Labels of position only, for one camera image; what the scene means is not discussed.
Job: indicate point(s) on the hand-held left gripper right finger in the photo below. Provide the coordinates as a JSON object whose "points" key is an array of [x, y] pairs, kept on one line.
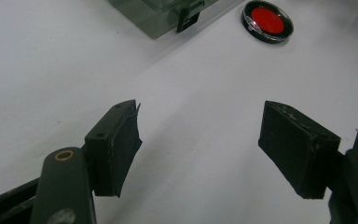
{"points": [[295, 149]]}

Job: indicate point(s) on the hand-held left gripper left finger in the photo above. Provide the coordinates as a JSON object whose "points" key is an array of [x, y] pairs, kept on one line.
{"points": [[112, 152]]}

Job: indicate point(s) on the round black case red disc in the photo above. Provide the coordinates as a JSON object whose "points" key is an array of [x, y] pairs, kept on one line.
{"points": [[267, 20]]}

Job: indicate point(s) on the grey-green machine base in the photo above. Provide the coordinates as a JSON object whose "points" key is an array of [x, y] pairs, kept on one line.
{"points": [[149, 21]]}

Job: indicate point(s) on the white table board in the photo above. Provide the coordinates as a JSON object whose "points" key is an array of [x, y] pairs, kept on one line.
{"points": [[199, 102]]}

